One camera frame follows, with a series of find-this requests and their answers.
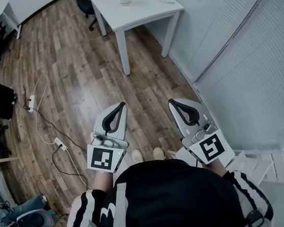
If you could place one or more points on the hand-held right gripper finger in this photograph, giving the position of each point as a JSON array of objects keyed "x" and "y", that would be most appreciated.
[
  {"x": 180, "y": 123},
  {"x": 198, "y": 108}
]

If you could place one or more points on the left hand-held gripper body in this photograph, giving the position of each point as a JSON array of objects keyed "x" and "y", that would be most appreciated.
[{"x": 104, "y": 158}]

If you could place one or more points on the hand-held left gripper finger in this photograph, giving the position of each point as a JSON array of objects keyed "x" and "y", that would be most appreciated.
[
  {"x": 99, "y": 123},
  {"x": 124, "y": 128}
]

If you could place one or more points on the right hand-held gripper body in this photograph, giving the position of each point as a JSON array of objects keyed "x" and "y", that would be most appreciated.
[{"x": 211, "y": 148}]

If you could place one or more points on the person's left forearm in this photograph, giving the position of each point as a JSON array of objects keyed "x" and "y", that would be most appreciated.
[{"x": 101, "y": 182}]

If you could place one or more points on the person's right forearm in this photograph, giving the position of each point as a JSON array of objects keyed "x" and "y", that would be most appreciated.
[{"x": 217, "y": 169}]

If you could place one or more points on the person's left shoe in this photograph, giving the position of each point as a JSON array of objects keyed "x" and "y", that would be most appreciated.
[{"x": 137, "y": 156}]

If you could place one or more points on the person's shoe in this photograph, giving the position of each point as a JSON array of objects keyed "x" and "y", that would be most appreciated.
[
  {"x": 159, "y": 154},
  {"x": 137, "y": 156}
]

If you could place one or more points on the person's right shoe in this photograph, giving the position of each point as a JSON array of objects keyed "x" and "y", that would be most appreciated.
[{"x": 159, "y": 154}]

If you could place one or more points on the white wooden step stool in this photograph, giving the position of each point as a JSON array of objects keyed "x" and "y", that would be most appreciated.
[{"x": 264, "y": 166}]

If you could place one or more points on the person's black striped top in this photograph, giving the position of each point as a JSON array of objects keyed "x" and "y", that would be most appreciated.
[{"x": 173, "y": 201}]

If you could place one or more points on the white power strip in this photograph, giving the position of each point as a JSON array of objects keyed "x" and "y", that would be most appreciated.
[{"x": 31, "y": 103}]

